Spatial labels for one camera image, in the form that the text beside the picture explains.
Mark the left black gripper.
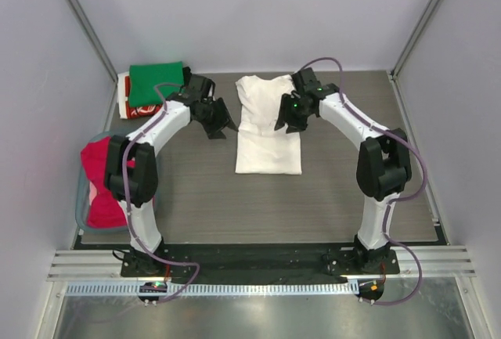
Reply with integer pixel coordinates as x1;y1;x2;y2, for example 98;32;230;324
196;98;238;139

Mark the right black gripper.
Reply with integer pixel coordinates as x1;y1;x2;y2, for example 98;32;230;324
276;92;313;133

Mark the white printed t-shirt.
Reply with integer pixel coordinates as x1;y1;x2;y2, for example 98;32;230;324
235;74;302;175

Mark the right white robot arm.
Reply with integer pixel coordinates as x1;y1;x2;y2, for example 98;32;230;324
275;67;412;273

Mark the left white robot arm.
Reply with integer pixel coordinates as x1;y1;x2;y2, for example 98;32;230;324
103;74;237;276

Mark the folded red printed t-shirt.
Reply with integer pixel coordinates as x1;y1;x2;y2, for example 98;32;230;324
126;76;161;120

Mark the folded white t-shirt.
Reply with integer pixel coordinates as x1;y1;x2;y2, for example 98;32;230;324
117;71;128;120

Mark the grey laundry basket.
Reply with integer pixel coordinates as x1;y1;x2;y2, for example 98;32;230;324
74;131;128;234

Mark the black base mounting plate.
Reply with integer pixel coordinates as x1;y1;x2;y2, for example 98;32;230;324
117;243;400;285

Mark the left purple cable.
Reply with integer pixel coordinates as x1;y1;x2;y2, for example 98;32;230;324
120;82;201;305

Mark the left aluminium corner post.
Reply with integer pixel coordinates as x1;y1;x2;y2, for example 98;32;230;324
65;0;117;82

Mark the aluminium corner post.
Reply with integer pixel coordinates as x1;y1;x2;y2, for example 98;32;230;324
390;0;444;80
65;0;117;82

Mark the slotted grey cable duct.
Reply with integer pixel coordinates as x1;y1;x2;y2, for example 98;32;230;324
66;279;359;298

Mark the aluminium frame rail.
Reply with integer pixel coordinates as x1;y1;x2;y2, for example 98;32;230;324
46;246;476;282

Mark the right aluminium corner post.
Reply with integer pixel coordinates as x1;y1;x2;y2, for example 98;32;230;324
390;0;444;80

